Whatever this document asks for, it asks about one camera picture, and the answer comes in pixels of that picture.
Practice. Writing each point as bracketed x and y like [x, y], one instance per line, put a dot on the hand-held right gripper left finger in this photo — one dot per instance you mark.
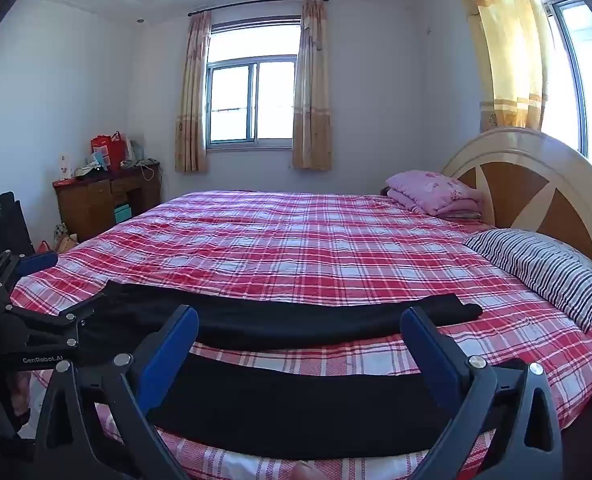
[171, 355]

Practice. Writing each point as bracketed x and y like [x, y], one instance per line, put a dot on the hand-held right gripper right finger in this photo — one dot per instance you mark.
[426, 352]

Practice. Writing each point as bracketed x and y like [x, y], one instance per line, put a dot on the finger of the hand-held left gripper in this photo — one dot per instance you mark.
[38, 261]
[70, 315]

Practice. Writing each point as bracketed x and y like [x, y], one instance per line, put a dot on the black pants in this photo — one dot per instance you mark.
[301, 322]

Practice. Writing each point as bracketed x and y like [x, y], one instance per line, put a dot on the patterned bags on floor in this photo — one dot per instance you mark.
[60, 240]

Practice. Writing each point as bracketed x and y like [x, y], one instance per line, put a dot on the black chair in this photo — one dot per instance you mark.
[3, 225]

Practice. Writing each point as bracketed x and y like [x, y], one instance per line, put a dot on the brown wooden desk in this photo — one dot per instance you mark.
[88, 207]

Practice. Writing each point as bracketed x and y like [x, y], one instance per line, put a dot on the teal box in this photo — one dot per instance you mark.
[122, 213]

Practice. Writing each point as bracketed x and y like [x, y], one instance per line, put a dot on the white floral bottle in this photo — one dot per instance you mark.
[65, 166]

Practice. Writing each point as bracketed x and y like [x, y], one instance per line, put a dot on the red gift bag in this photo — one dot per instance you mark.
[109, 147]

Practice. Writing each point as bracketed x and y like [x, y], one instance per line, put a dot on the striped pillow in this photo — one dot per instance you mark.
[546, 270]

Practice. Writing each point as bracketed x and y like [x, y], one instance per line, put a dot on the pink folded quilt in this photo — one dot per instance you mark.
[433, 192]

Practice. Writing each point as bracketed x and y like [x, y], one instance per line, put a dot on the red plaid bed sheet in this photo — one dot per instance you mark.
[286, 240]

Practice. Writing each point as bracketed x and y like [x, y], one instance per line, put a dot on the wooden bed headboard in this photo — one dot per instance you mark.
[526, 195]

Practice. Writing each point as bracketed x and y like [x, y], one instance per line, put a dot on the beige floral curtain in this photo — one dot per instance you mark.
[312, 90]
[191, 100]

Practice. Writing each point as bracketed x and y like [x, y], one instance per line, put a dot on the sliding glass window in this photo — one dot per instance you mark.
[252, 85]

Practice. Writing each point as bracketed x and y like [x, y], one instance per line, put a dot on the yellow patterned curtain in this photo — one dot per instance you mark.
[511, 45]

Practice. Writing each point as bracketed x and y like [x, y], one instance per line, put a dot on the large side window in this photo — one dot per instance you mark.
[583, 70]

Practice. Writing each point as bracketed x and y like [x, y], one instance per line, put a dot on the black curtain rod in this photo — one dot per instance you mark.
[256, 5]

